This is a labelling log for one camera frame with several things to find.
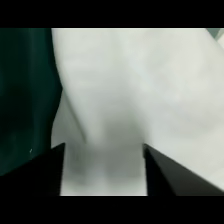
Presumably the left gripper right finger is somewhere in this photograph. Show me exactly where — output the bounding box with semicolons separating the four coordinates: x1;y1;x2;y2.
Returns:
142;143;224;197

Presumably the white garment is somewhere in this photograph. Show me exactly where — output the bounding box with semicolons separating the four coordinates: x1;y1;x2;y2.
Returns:
50;27;224;197

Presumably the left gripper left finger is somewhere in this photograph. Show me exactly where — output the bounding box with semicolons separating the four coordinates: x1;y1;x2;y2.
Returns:
0;142;66;197

